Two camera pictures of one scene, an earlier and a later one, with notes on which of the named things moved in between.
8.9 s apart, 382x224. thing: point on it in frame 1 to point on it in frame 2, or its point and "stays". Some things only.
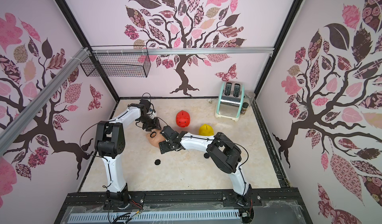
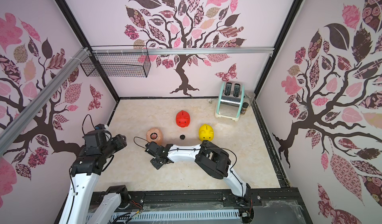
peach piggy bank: (155, 137) stays
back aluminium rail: (179, 50) stays
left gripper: (156, 125) to (122, 142)
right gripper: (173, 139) to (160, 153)
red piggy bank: (183, 119) stays
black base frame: (267, 206) stays
